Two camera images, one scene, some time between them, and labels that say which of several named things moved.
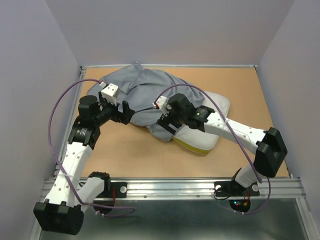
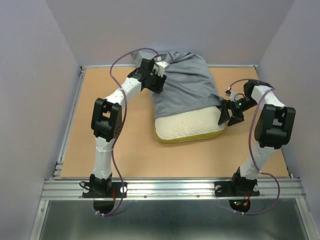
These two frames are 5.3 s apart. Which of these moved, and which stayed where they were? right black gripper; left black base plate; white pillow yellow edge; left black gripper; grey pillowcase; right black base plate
Moved: right black gripper; left black gripper; grey pillowcase; white pillow yellow edge
Stayed: left black base plate; right black base plate
